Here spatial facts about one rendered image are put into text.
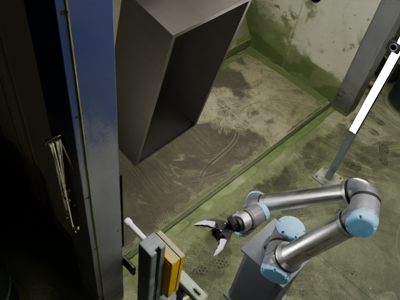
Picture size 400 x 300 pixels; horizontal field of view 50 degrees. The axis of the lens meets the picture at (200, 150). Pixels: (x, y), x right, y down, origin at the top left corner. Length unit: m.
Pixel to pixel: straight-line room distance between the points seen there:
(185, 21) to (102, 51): 0.81
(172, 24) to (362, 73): 2.43
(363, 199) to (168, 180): 1.93
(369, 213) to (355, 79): 2.57
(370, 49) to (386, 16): 0.32
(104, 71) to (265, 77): 3.22
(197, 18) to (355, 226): 1.18
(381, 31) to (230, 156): 1.61
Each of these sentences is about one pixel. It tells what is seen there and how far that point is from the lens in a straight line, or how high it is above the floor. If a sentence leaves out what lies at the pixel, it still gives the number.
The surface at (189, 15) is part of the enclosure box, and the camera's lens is 2.15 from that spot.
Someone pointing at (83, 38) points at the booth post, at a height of 2.02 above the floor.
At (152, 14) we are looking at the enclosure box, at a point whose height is 1.67.
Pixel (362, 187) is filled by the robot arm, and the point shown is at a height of 1.45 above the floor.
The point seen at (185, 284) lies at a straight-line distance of 1.78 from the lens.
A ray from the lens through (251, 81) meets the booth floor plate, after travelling 4.41.
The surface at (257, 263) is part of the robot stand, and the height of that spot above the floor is 0.64.
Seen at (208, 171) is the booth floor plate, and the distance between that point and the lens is 3.51.
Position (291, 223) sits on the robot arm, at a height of 0.91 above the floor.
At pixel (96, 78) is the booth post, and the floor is 1.86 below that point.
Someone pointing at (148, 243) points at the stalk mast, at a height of 1.64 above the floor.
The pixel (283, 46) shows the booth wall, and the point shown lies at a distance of 4.55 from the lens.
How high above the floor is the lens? 2.77
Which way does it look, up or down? 48 degrees down
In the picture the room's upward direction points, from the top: 10 degrees clockwise
